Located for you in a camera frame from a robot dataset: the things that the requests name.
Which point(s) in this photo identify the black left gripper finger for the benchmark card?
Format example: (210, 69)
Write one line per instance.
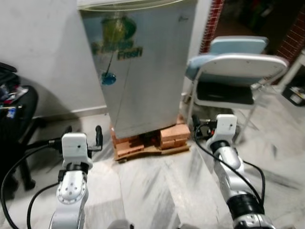
(99, 135)
(67, 129)

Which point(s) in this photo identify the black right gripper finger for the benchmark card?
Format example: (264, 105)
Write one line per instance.
(196, 126)

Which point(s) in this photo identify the silver fridge with green print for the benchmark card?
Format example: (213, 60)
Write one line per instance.
(152, 86)

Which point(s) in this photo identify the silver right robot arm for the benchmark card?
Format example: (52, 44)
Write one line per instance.
(231, 171)

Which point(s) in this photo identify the black office chair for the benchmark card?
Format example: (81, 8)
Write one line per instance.
(12, 138)

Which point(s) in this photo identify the black tray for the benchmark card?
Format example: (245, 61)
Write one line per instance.
(293, 97)

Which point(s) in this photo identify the blue folding chair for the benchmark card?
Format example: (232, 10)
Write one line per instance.
(238, 64)

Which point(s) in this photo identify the grey left robot leg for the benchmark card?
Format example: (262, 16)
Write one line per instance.
(119, 224)

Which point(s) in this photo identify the black bag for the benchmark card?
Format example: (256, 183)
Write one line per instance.
(7, 74)

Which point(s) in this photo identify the white table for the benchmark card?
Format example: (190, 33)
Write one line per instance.
(290, 71)

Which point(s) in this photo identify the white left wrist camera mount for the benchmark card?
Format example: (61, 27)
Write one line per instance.
(75, 145)

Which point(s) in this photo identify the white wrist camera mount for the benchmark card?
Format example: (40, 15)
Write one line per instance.
(75, 145)
(227, 128)

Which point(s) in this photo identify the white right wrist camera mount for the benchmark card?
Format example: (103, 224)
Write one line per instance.
(227, 128)

